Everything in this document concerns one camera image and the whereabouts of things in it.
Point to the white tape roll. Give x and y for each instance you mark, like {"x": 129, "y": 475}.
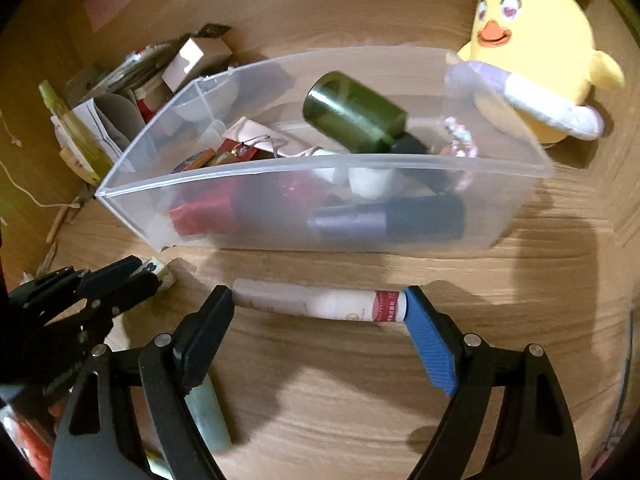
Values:
{"x": 371, "y": 183}

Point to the stack of papers and books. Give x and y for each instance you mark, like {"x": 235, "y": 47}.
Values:
{"x": 138, "y": 78}

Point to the teal white lotion bottle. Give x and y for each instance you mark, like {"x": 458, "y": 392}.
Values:
{"x": 205, "y": 410}

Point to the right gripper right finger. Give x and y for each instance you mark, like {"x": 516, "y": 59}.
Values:
{"x": 534, "y": 437}

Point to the yellow green spray bottle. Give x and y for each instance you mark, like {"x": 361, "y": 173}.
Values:
{"x": 82, "y": 137}

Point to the yellow chick plush toy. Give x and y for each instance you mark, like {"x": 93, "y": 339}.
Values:
{"x": 540, "y": 56}

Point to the small white cardboard box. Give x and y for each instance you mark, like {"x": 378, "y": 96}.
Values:
{"x": 195, "y": 57}

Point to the beige cosmetic tube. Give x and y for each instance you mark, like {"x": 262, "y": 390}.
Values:
{"x": 81, "y": 169}

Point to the pink white cosmetic tube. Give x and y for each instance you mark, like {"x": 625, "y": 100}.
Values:
{"x": 338, "y": 304}

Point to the dark green glass bottle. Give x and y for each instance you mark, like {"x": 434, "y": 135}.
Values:
{"x": 365, "y": 122}

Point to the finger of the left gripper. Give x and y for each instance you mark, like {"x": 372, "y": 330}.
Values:
{"x": 45, "y": 284}
{"x": 110, "y": 292}

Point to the clear plastic storage bin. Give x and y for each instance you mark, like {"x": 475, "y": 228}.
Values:
{"x": 492, "y": 158}

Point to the red paper packet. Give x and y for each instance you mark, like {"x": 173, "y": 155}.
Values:
{"x": 247, "y": 204}

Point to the pale green stick tube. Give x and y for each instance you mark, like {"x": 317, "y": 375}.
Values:
{"x": 158, "y": 465}

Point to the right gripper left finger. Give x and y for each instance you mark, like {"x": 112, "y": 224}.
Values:
{"x": 99, "y": 437}

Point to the mahjong tile block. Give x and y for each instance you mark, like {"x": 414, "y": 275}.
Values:
{"x": 159, "y": 270}

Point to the white folded paper stack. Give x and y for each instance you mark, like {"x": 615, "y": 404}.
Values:
{"x": 113, "y": 120}

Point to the purple black cosmetic tube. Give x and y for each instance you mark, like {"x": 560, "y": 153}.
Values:
{"x": 428, "y": 219}

